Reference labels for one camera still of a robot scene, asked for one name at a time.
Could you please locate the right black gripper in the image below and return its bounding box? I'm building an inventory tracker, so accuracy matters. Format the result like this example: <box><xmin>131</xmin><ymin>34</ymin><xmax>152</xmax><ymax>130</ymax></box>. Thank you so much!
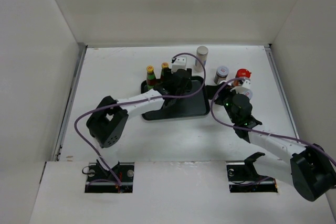
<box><xmin>205</xmin><ymin>82</ymin><xmax>242</xmax><ymax>124</ymax></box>

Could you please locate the green-label sauce bottle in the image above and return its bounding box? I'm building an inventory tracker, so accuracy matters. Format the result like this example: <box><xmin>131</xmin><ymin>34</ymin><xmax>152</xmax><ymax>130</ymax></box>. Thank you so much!
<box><xmin>160</xmin><ymin>62</ymin><xmax>169</xmax><ymax>82</ymax></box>

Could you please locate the red-label sauce bottle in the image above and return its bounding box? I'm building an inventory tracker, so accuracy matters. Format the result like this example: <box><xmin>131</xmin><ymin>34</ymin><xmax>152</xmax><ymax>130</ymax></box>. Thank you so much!
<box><xmin>146</xmin><ymin>66</ymin><xmax>157</xmax><ymax>90</ymax></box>

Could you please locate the red-lid dark sauce jar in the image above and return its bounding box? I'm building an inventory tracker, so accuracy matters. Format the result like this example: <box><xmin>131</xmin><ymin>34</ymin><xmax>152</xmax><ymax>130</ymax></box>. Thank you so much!
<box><xmin>233</xmin><ymin>68</ymin><xmax>251</xmax><ymax>87</ymax></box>

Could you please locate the tall silver-capped white bottle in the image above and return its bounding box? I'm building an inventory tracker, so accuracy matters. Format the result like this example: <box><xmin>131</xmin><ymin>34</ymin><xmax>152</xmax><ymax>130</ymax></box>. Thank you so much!
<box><xmin>194</xmin><ymin>46</ymin><xmax>208</xmax><ymax>72</ymax></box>

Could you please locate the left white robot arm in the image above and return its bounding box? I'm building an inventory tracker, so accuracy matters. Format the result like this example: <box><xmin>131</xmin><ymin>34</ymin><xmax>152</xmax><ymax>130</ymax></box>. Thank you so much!
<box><xmin>86</xmin><ymin>68</ymin><xmax>192</xmax><ymax>150</ymax></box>

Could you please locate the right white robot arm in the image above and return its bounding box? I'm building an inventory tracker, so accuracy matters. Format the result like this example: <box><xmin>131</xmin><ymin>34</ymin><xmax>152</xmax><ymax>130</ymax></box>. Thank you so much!
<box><xmin>206</xmin><ymin>79</ymin><xmax>335</xmax><ymax>201</ymax></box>

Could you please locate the black plastic tray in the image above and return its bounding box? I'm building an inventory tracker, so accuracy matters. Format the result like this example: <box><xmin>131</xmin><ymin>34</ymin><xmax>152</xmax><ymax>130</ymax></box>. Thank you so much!
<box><xmin>142</xmin><ymin>86</ymin><xmax>210</xmax><ymax>121</ymax></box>

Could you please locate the grey-lid jar rear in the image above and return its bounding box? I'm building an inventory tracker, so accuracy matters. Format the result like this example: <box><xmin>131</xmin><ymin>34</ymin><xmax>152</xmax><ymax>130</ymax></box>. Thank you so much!
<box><xmin>214</xmin><ymin>66</ymin><xmax>229</xmax><ymax>84</ymax></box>

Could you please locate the grey-lid jar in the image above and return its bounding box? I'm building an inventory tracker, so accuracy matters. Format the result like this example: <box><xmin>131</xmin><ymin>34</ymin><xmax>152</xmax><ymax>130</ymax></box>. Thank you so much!
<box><xmin>214</xmin><ymin>66</ymin><xmax>229</xmax><ymax>84</ymax></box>
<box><xmin>243</xmin><ymin>89</ymin><xmax>253</xmax><ymax>100</ymax></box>

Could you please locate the grey-lid jar front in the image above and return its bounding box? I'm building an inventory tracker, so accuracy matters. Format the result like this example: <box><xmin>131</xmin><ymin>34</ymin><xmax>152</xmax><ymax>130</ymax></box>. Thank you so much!
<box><xmin>243</xmin><ymin>89</ymin><xmax>253</xmax><ymax>100</ymax></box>

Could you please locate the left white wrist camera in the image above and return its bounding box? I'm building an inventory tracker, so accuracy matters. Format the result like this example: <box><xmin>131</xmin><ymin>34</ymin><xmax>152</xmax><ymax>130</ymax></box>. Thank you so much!
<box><xmin>171</xmin><ymin>56</ymin><xmax>187</xmax><ymax>73</ymax></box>

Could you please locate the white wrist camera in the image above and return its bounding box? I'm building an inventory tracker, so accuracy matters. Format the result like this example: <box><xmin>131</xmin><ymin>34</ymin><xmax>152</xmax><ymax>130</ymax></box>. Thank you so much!
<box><xmin>230</xmin><ymin>79</ymin><xmax>251</xmax><ymax>94</ymax></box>
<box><xmin>171</xmin><ymin>56</ymin><xmax>187</xmax><ymax>73</ymax></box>

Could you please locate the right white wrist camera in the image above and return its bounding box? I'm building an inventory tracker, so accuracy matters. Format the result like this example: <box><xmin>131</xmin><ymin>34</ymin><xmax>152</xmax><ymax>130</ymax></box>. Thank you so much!
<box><xmin>230</xmin><ymin>79</ymin><xmax>251</xmax><ymax>94</ymax></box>

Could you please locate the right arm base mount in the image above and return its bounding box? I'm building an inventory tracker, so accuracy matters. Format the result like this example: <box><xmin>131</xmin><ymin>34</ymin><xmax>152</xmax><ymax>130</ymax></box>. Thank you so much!
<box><xmin>226</xmin><ymin>152</ymin><xmax>278</xmax><ymax>193</ymax></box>

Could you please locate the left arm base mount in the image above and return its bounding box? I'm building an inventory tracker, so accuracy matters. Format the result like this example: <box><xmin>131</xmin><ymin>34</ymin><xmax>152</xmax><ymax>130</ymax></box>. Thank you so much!
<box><xmin>82</xmin><ymin>161</ymin><xmax>135</xmax><ymax>194</ymax></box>

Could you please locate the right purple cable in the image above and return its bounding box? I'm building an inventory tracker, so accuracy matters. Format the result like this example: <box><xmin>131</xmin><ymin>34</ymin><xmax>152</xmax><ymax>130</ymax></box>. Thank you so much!
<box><xmin>210</xmin><ymin>77</ymin><xmax>336</xmax><ymax>168</ymax></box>

